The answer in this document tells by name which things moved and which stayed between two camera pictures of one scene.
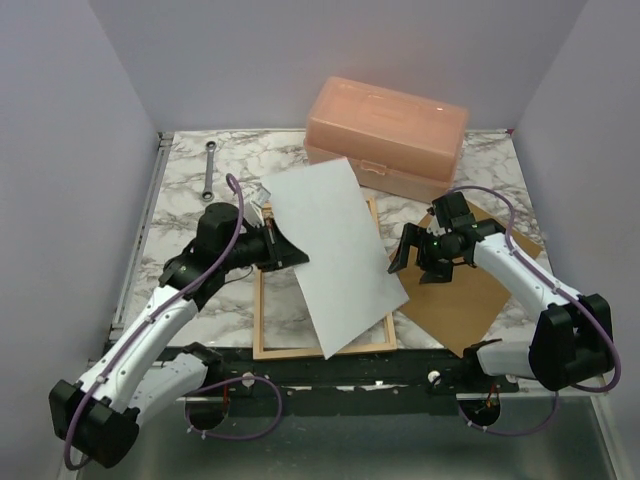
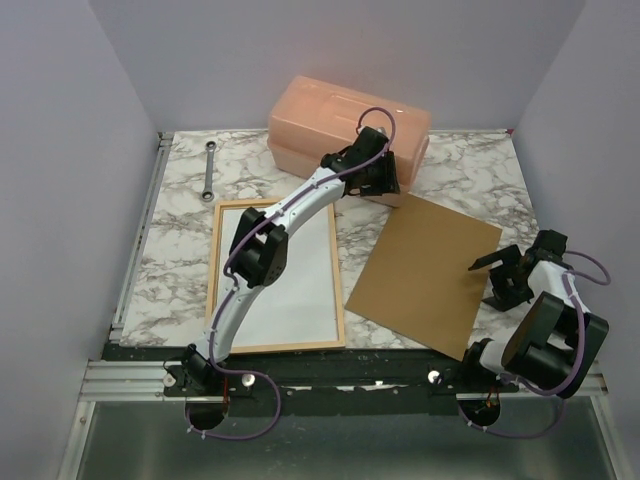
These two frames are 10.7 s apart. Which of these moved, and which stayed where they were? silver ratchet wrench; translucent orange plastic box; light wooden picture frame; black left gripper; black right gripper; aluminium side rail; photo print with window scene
Moved: black right gripper; black left gripper; light wooden picture frame; photo print with window scene; translucent orange plastic box
Stayed: silver ratchet wrench; aluminium side rail
